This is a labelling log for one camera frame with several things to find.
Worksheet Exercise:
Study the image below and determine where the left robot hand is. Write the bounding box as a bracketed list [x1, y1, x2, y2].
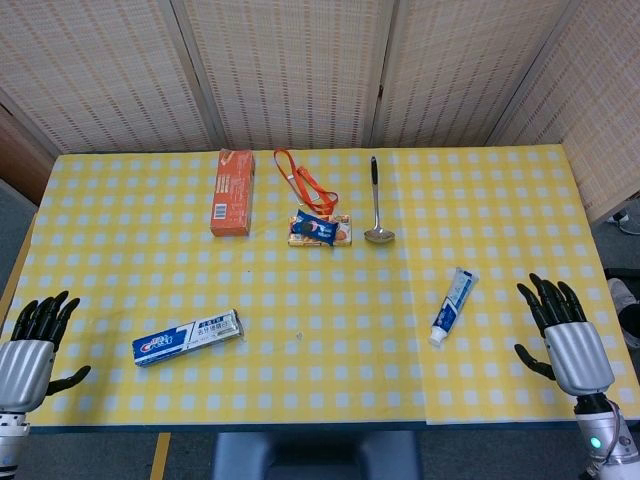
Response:
[0, 290, 92, 416]

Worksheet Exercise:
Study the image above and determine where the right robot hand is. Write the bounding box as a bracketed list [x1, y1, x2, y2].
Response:
[514, 272, 617, 401]

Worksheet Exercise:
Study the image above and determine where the white blue toothpaste tube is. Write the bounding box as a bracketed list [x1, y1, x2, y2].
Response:
[428, 266, 480, 348]

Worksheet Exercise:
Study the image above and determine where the blue toothpaste box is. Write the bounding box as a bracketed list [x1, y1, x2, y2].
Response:
[131, 308, 246, 370]

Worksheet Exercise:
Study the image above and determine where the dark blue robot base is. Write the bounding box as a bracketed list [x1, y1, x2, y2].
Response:
[212, 429, 424, 480]

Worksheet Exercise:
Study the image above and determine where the yellow biscuit box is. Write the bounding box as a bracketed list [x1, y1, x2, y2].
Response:
[287, 213, 354, 248]

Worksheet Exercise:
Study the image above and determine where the orange cardboard box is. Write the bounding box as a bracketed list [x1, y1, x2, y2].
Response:
[209, 148, 257, 238]

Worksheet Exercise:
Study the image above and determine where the yellow floor tape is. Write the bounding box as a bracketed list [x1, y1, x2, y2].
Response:
[148, 432, 172, 480]

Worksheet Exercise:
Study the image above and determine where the brown wooden cabinet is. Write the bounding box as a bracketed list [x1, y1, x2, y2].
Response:
[0, 102, 54, 206]

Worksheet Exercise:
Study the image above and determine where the metal ladle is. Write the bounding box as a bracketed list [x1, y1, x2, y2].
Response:
[363, 155, 396, 245]

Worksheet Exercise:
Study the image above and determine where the woven screen panel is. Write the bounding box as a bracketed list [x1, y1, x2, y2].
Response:
[172, 0, 396, 151]
[0, 0, 216, 154]
[487, 0, 640, 224]
[372, 0, 584, 149]

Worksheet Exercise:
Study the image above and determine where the yellow checkered tablecloth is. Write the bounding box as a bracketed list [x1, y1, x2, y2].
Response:
[0, 144, 634, 427]

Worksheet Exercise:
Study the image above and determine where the blue cookie packet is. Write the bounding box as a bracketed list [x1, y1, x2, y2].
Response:
[291, 208, 339, 247]

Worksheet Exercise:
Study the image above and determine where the orange lanyard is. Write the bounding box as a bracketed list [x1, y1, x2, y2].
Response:
[272, 148, 339, 211]

